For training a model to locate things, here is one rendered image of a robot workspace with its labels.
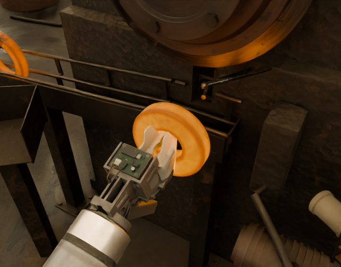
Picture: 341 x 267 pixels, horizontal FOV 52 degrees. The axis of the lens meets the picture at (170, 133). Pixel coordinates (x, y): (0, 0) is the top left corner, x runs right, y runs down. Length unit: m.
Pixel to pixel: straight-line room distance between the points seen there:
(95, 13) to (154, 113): 0.53
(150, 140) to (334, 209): 0.40
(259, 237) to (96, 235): 0.48
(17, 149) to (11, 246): 0.65
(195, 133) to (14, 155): 0.59
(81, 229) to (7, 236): 1.13
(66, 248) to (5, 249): 1.09
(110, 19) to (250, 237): 0.69
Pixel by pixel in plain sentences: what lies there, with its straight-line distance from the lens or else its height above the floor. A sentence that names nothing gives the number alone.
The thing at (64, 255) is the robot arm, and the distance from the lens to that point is 0.53.
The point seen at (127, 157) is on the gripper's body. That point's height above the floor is 0.88.
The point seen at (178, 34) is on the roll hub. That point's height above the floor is 0.99.
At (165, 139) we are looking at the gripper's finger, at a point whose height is 0.88.
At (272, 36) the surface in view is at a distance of 0.69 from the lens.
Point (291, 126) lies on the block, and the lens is 0.78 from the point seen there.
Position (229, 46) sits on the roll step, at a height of 0.96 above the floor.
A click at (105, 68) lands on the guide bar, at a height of 0.73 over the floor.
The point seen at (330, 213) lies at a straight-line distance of 0.79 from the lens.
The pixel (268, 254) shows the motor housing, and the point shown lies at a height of 0.53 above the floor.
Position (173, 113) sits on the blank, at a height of 0.90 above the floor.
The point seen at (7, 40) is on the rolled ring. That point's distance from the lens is 1.28.
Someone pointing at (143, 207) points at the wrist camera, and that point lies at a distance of 0.62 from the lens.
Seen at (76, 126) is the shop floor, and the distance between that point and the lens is 2.05.
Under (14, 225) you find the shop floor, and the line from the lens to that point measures 1.67.
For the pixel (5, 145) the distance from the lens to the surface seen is 1.09.
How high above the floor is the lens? 1.28
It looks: 41 degrees down
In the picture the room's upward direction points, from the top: straight up
